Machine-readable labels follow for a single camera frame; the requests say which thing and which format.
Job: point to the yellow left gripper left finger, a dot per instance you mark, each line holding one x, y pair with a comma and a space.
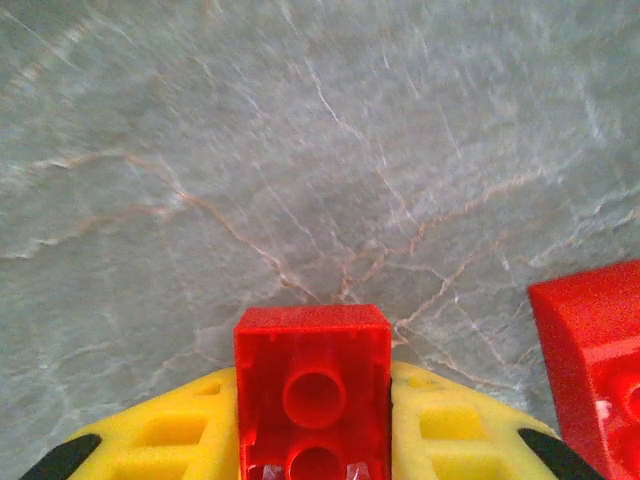
165, 440

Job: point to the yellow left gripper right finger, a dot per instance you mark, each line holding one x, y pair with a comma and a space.
450, 435

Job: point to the red lego brick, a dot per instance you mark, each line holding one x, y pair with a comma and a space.
312, 360
590, 340

